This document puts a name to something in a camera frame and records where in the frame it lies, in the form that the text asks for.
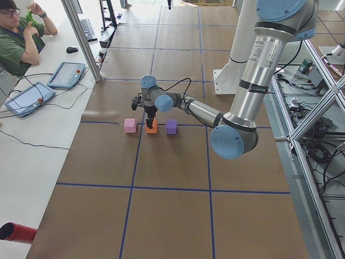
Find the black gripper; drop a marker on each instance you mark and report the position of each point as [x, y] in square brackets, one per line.
[149, 110]

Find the orange foam cube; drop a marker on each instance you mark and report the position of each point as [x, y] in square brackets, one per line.
[154, 128]

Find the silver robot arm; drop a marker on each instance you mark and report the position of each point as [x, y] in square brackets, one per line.
[264, 28]

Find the pink foam cube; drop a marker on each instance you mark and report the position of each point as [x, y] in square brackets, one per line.
[130, 125]

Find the purple foam cube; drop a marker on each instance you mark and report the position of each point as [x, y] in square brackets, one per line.
[171, 126]

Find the brown paper table cover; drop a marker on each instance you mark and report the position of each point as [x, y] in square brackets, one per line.
[139, 195]

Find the far blue teach pendant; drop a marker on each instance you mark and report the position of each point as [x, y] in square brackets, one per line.
[66, 75]

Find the blue teach pendant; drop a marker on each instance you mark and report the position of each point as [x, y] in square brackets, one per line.
[30, 99]
[66, 75]

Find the black computer mouse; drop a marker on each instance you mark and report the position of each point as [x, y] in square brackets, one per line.
[71, 49]

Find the black keyboard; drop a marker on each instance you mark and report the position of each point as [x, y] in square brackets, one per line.
[88, 30]

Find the near blue teach pendant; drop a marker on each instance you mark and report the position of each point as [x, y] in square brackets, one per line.
[30, 99]

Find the man in green shirt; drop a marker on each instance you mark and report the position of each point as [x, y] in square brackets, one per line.
[21, 39]

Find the red tube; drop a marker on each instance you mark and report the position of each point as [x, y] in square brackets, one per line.
[18, 233]

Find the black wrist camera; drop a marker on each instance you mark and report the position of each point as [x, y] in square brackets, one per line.
[136, 102]

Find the aluminium frame post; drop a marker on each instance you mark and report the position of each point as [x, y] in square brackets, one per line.
[74, 20]

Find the aluminium frame rack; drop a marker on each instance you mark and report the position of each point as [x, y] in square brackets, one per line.
[306, 110]

